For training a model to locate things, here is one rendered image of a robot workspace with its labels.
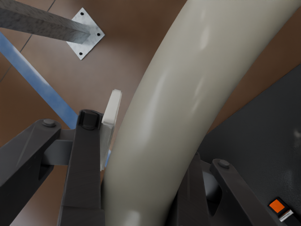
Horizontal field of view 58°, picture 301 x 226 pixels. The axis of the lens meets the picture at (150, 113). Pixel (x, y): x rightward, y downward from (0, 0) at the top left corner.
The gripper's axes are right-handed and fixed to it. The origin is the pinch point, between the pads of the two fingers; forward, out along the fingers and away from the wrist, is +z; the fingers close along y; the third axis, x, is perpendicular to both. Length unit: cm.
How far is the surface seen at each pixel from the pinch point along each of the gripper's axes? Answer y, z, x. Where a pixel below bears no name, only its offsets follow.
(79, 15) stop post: -33, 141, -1
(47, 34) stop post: -39, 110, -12
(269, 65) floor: 61, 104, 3
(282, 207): 84, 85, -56
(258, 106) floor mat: 61, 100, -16
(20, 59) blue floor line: -64, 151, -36
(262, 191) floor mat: 75, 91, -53
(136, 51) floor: 1, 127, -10
